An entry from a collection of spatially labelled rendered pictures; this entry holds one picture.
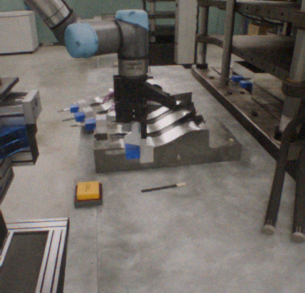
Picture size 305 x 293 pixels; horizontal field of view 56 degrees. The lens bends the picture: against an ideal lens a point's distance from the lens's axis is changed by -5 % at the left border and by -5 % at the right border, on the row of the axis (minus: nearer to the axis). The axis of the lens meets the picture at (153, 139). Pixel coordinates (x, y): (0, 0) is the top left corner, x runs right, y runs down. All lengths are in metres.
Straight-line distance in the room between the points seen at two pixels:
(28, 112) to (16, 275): 0.77
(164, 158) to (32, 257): 0.89
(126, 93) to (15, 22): 6.78
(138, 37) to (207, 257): 0.53
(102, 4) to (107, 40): 7.43
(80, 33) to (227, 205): 0.59
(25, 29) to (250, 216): 6.97
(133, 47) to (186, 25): 4.61
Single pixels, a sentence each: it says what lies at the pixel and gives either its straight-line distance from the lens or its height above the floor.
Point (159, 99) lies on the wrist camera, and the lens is 0.76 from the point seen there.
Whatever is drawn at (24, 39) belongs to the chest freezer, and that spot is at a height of 0.34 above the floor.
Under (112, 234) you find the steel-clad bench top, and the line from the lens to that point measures 0.78.
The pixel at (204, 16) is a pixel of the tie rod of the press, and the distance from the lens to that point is 2.23.
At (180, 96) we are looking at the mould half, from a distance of 1.37.
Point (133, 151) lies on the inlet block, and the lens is 0.82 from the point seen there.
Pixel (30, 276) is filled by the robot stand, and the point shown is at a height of 0.21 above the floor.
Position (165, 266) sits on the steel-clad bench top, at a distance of 0.71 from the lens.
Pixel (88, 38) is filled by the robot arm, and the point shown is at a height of 1.26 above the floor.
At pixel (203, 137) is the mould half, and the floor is 0.90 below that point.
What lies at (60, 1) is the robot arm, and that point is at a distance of 0.76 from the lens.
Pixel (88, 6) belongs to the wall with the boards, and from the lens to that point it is 8.10.
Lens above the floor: 1.35
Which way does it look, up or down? 28 degrees down
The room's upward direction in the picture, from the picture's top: straight up
